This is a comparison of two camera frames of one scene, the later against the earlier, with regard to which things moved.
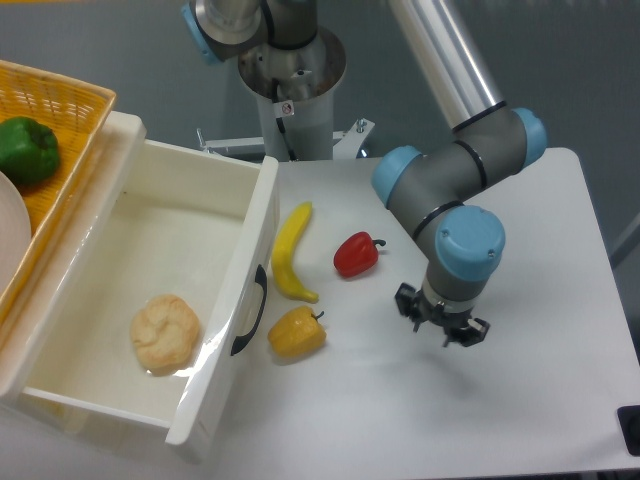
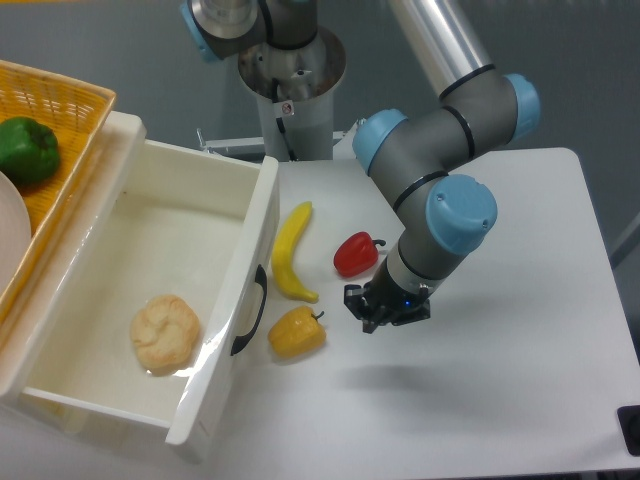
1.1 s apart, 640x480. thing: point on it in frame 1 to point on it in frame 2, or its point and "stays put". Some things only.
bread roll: [165, 331] stays put
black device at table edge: [629, 416] stays put
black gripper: [412, 304] to [397, 305]
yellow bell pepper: [297, 333] stays put
